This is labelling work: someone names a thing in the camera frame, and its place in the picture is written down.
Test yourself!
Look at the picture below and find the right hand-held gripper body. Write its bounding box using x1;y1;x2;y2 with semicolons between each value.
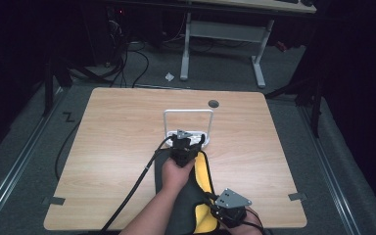
211;187;254;229

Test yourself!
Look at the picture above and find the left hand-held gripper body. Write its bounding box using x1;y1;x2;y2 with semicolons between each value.
168;128;206;168

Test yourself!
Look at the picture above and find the white towel rack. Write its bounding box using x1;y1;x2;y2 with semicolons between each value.
163;109;215;148

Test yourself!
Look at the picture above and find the person's left hand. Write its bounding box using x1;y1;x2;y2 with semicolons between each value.
161;158;197;197

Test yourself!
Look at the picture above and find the person's right hand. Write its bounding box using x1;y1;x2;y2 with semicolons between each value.
229;209;267;235

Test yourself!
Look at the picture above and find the grey tape piece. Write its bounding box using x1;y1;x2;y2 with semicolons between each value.
287;192;308;202
48;196;67;207

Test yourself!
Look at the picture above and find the white-legged wooden desk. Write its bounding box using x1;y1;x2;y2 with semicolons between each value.
179;0;318;89

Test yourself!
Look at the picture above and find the black metal stand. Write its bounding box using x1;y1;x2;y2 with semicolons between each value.
263;72;328;139
41;48;96;118

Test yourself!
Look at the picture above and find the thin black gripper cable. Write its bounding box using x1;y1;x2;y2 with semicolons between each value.
241;209;266;235

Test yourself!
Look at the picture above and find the thick black gripper cable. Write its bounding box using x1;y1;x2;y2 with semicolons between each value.
97;135;175;235

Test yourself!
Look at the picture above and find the metal floor rail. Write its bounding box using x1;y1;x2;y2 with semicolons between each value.
297;106;362;235
0;87;67;231

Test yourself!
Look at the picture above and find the bundle of black cables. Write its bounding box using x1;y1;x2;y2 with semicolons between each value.
106;18;151;89

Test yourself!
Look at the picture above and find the black floor cable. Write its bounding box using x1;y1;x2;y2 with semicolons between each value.
54;120;80;181

